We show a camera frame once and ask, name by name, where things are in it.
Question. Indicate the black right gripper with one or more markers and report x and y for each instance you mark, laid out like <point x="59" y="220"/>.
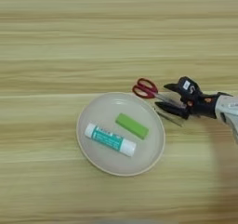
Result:
<point x="203" y="105"/>

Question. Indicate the white teal glue stick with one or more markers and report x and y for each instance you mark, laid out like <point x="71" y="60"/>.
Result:
<point x="108" y="138"/>

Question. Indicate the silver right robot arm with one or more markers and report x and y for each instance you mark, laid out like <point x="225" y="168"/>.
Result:
<point x="229" y="110"/>

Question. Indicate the black box with white label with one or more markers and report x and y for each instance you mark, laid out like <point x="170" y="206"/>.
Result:
<point x="187" y="86"/>

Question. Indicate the green rectangular eraser block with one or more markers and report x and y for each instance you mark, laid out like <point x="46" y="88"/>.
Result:
<point x="131" y="125"/>

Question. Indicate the beige round plate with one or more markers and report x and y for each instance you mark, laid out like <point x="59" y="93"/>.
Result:
<point x="102" y="153"/>

